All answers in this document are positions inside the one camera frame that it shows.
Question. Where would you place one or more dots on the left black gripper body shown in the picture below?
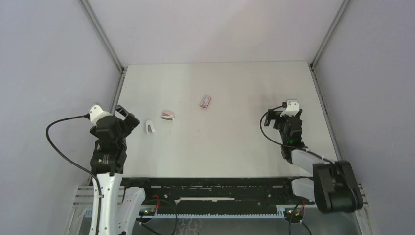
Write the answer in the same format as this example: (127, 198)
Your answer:
(124, 134)

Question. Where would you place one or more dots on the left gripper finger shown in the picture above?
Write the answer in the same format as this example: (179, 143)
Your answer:
(123, 111)
(132, 123)

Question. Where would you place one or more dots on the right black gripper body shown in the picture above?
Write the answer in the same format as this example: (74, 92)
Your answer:
(280, 123)

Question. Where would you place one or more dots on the white mini stapler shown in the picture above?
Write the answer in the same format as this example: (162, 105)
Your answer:
(150, 127)

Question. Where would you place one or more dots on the red staple box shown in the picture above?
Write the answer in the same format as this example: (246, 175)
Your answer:
(205, 102)

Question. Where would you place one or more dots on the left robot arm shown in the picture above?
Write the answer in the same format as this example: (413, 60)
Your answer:
(107, 164)

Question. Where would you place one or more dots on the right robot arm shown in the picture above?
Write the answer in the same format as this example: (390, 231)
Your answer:
(332, 185)

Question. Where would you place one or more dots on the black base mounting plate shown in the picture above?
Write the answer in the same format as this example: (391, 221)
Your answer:
(218, 196)

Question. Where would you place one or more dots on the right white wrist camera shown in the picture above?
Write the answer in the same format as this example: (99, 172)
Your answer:
(291, 108)

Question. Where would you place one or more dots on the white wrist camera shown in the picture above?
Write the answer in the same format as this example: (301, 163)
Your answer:
(291, 108)
(96, 112)

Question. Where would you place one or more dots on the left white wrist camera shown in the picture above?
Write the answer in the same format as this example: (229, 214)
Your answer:
(96, 112)

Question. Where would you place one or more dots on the right aluminium frame post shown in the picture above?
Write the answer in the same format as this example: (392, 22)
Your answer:
(317, 83)

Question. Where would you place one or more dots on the aluminium frame post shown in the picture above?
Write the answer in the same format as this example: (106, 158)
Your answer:
(317, 83)
(99, 30)

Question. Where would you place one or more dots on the left aluminium frame post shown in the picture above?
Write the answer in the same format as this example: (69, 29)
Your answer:
(99, 30)

